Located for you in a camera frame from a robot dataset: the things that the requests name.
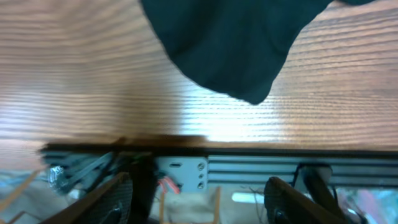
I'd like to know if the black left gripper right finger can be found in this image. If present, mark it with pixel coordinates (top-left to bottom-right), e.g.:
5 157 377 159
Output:
264 177 347 224

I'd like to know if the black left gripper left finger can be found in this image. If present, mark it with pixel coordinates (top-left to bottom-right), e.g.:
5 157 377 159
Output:
41 172 133 224

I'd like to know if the black polo shirt with logo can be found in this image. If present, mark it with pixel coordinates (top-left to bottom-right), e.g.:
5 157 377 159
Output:
138 0 377 106

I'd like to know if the grey metal mounting bracket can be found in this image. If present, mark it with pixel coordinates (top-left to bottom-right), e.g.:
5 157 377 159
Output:
155 156 208 192

